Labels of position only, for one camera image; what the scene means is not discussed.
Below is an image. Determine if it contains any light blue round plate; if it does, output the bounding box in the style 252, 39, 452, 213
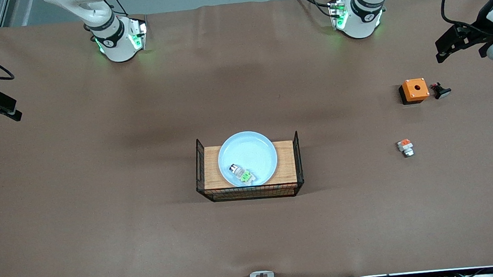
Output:
215, 129, 281, 189

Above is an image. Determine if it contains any green-capped small connector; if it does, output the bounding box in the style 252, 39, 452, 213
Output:
229, 163, 255, 185

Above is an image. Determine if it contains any black push button head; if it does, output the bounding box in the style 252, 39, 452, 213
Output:
430, 81, 453, 100

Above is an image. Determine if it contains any brown table cover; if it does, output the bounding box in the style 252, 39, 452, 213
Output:
0, 0, 493, 277

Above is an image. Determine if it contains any orange button enclosure box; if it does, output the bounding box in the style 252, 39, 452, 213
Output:
398, 77, 431, 106

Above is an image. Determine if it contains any wire basket with wooden base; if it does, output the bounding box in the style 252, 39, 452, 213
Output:
192, 130, 306, 205

